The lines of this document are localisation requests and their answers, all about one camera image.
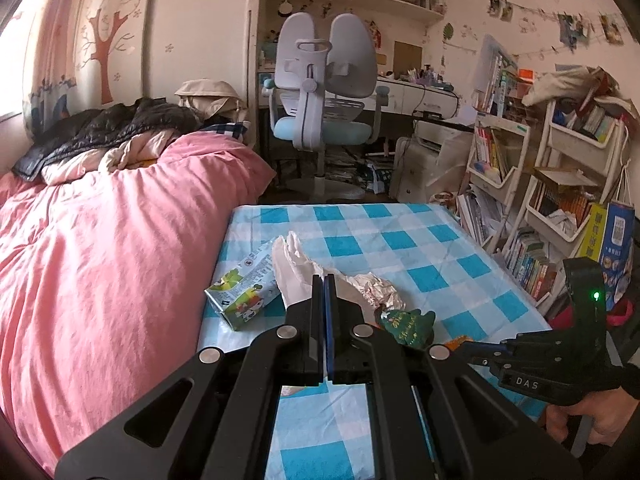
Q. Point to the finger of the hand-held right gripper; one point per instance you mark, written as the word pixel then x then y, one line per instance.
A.
pixel 492 367
pixel 505 347

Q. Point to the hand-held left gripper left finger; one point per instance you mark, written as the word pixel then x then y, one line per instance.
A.
pixel 317 330

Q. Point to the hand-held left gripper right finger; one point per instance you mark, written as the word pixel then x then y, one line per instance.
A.
pixel 331 330

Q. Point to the small orange wrapper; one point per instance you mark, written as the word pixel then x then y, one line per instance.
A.
pixel 452 344

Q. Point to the white disposable glove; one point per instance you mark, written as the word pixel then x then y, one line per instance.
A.
pixel 295 270

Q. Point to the dark green snack wrapper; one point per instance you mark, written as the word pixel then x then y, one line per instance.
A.
pixel 407 327

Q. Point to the green white drink carton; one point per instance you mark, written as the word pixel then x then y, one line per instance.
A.
pixel 240 290

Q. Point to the person's right hand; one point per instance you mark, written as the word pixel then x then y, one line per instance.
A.
pixel 610 420

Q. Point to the blue white checkered tablecloth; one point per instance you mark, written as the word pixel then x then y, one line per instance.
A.
pixel 425 270

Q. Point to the blue yellow box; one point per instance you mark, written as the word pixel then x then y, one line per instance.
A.
pixel 615 245

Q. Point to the pile of papers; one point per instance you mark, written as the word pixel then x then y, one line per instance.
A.
pixel 360 175

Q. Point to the small white book rack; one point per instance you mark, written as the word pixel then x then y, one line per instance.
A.
pixel 505 180

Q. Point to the white drawer cabinet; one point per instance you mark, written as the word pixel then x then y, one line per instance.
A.
pixel 420 170

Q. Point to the blue plaid pillow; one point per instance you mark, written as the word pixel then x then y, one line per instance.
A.
pixel 227 130

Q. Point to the tall white book rack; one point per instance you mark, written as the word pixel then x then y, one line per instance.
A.
pixel 565 135

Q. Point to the white printer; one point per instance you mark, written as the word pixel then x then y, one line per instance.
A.
pixel 435 132

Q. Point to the pink duvet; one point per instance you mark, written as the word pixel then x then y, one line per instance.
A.
pixel 100 260

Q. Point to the grey blue desk chair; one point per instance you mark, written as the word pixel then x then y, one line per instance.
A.
pixel 305 85

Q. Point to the beige pillow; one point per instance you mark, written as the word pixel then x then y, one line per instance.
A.
pixel 210 95

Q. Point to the row of upright books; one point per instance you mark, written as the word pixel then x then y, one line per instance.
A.
pixel 495 80

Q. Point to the beige cloth bag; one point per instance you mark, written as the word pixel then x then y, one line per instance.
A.
pixel 565 85

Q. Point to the brown cork board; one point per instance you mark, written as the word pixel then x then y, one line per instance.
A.
pixel 407 59

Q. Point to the black puffy jacket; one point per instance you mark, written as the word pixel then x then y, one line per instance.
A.
pixel 100 125

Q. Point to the white wardrobe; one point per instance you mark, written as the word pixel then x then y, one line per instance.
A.
pixel 200 35

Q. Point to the green leaf sticker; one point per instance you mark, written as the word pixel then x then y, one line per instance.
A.
pixel 448 31

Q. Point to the pink printed curtain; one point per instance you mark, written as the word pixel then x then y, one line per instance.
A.
pixel 50 60

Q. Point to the window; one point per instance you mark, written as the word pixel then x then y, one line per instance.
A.
pixel 10 75

